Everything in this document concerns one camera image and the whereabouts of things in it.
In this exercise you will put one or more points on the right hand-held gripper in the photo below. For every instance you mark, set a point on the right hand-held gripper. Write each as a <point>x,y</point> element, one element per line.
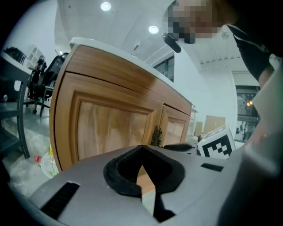
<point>217,146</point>

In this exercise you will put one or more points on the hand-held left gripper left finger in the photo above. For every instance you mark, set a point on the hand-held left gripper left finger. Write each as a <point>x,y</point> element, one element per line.
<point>88,187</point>

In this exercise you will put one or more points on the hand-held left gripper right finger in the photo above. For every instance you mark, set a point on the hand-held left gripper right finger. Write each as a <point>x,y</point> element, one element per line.
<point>199,183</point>

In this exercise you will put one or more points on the person's right forearm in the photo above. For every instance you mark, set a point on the person's right forearm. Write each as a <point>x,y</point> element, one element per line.
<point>256,138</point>

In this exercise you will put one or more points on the wooden cabinet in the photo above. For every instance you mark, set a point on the wooden cabinet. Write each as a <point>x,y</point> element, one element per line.
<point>110,70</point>

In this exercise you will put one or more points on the pile of plastic bottles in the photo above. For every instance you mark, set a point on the pile of plastic bottles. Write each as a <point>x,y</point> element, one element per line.
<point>47,165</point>

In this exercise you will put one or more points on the dark framed window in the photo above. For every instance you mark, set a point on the dark framed window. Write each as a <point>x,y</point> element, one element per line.
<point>169,66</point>

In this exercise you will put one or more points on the dark metal washstand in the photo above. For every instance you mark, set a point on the dark metal washstand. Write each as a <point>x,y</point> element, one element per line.
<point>21,106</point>

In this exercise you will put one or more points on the round ceiling light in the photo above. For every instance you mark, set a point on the round ceiling light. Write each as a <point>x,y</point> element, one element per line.
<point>153,29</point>
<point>105,6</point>

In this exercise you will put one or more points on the black office chair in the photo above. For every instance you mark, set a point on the black office chair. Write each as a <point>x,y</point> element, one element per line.
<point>53,66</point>

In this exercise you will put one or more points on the person's head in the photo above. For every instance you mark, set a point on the person's head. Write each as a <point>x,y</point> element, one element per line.
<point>199,17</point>

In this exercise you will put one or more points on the person's black t-shirt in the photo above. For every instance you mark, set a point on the person's black t-shirt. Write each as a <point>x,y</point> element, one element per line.
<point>254,33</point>

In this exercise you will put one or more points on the white shelf unit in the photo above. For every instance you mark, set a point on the white shelf unit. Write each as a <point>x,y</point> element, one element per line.
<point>35,53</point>

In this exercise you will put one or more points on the black storage box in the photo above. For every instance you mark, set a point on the black storage box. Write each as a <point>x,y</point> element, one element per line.
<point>15,54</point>

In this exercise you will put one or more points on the black head-worn camera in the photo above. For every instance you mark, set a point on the black head-worn camera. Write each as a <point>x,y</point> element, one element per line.
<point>172,43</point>

